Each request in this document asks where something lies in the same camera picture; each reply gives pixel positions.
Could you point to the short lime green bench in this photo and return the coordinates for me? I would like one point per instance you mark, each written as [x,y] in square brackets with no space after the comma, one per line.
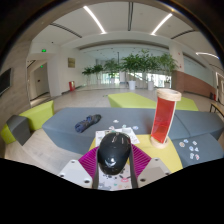
[188,104]

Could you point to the dark blue folded umbrella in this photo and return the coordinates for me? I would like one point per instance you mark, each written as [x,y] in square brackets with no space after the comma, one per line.
[87,122]

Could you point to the ceiling strip lights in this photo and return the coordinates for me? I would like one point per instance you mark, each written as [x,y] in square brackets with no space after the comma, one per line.
[95,20]

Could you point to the red fire extinguisher cabinet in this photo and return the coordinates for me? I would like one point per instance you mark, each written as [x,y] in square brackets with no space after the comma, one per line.
[71,86]

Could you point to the long grey upholstered bench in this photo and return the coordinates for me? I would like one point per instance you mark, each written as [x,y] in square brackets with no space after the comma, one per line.
[66,130]

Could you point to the small printed sticker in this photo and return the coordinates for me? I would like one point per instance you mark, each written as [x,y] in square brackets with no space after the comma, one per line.
[135,127]
[191,155]
[115,121]
[185,141]
[196,149]
[182,144]
[191,148]
[197,157]
[194,142]

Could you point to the brown wall plaque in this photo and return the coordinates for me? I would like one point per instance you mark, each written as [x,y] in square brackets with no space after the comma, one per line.
[71,62]

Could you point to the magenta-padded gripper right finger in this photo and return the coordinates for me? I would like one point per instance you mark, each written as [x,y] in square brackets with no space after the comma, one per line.
[153,171]

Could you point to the green exit sign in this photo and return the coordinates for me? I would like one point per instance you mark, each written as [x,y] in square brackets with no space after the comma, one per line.
[43,50]

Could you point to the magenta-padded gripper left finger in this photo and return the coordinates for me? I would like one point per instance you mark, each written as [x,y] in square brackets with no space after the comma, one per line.
[75,171]

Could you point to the dark grey upholstered block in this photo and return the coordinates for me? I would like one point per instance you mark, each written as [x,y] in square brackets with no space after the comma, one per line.
[18,130]

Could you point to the row of potted green plants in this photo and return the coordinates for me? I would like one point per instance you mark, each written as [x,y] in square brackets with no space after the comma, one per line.
[133,65]

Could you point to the lime green upholstered bench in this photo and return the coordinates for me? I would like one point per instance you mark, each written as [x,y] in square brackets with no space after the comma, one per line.
[40,115]

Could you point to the long lime green bench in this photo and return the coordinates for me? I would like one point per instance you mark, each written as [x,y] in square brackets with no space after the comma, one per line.
[133,100]

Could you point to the black computer mouse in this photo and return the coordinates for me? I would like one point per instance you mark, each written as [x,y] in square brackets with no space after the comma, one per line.
[114,151]

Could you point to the wide grey upholstered bench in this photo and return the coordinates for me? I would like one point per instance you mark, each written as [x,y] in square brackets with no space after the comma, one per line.
[213,150]

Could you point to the black wall screen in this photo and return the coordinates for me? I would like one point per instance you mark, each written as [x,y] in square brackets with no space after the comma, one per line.
[5,81]

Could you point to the dark framed chair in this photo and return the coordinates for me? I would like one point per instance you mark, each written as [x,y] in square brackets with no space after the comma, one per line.
[216,107]

